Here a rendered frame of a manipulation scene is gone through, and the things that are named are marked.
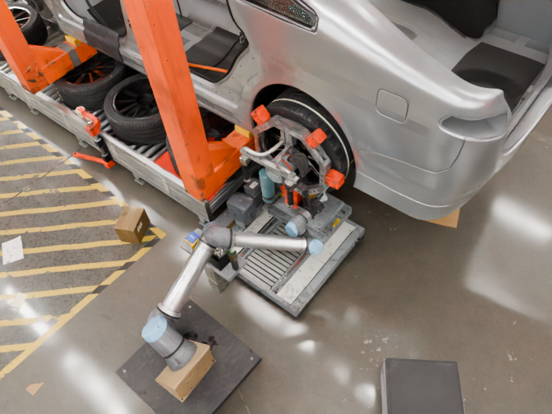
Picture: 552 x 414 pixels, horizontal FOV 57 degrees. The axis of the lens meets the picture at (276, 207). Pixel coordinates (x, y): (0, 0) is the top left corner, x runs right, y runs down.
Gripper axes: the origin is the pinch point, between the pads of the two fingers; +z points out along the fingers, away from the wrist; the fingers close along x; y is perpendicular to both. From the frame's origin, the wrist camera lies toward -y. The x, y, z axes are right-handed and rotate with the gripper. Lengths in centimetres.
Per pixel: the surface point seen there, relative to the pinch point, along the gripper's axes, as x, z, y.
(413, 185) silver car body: 65, 5, 12
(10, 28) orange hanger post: -150, -37, -214
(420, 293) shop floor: 8, 7, 98
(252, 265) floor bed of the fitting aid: -61, -46, 21
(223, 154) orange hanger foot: -40, -19, -54
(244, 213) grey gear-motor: -49, -30, -13
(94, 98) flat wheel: -177, -14, -143
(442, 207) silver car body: 68, 10, 32
